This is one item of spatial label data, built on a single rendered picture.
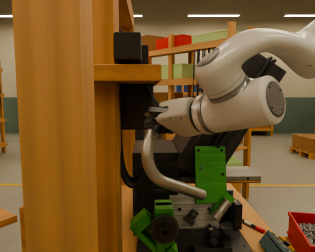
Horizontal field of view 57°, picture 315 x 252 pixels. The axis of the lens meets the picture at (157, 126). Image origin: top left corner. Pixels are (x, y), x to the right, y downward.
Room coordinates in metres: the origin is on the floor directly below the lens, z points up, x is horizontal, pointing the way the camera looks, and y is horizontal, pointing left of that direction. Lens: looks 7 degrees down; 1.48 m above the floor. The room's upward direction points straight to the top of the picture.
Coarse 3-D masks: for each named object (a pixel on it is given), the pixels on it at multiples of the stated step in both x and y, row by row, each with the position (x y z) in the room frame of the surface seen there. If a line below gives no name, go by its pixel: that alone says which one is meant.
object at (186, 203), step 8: (176, 200) 1.03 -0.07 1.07; (184, 200) 1.03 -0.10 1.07; (192, 200) 1.04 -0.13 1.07; (176, 208) 1.02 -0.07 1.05; (184, 208) 1.02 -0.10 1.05; (200, 208) 1.02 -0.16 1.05; (208, 208) 1.02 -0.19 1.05; (176, 216) 1.02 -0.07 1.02; (184, 216) 1.02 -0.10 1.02; (200, 216) 1.02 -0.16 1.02; (208, 216) 1.02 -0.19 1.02; (184, 224) 1.01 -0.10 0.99; (200, 224) 1.01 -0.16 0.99; (216, 224) 1.02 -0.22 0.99
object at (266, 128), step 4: (176, 88) 9.68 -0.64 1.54; (180, 88) 9.47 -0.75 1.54; (184, 88) 9.47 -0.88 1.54; (200, 88) 9.46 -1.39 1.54; (184, 92) 9.45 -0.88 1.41; (200, 92) 9.45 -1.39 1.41; (272, 124) 9.42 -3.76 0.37; (252, 128) 9.43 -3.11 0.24; (256, 128) 9.43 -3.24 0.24; (260, 128) 9.43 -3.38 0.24; (264, 128) 9.43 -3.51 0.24; (268, 128) 9.43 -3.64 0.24; (272, 128) 9.42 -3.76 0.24; (272, 132) 9.42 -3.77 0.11
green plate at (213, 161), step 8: (200, 152) 1.06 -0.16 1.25; (208, 152) 1.06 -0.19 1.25; (216, 152) 1.06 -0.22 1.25; (224, 152) 1.06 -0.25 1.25; (200, 160) 1.05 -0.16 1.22; (208, 160) 1.05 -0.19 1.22; (216, 160) 1.06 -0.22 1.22; (224, 160) 1.06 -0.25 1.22; (208, 168) 1.05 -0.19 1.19; (216, 168) 1.05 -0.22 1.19; (224, 168) 1.05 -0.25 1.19; (200, 176) 1.04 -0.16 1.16; (208, 176) 1.04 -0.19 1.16; (216, 176) 1.04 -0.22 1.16; (224, 176) 1.04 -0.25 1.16; (200, 184) 1.03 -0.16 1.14; (208, 184) 1.03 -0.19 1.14; (216, 184) 1.03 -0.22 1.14; (224, 184) 1.03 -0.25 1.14; (208, 192) 1.02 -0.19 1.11; (216, 192) 1.03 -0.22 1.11; (200, 200) 1.02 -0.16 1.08; (208, 200) 1.02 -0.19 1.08; (216, 200) 1.02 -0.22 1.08
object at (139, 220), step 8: (144, 208) 0.79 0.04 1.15; (136, 216) 0.77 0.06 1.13; (144, 216) 0.74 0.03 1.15; (136, 224) 0.74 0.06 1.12; (144, 224) 0.74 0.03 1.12; (136, 232) 0.74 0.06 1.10; (144, 232) 0.76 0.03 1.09; (144, 240) 0.74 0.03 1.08; (152, 240) 0.76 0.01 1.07; (152, 248) 0.74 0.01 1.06; (168, 248) 0.75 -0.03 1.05; (176, 248) 0.76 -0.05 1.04
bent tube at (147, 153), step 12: (156, 132) 0.71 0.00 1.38; (144, 144) 0.69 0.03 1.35; (144, 156) 0.68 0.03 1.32; (144, 168) 0.69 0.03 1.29; (156, 168) 0.69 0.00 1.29; (156, 180) 0.69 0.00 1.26; (168, 180) 0.71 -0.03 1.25; (180, 192) 0.74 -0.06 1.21; (192, 192) 0.75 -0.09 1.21; (204, 192) 0.78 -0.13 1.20
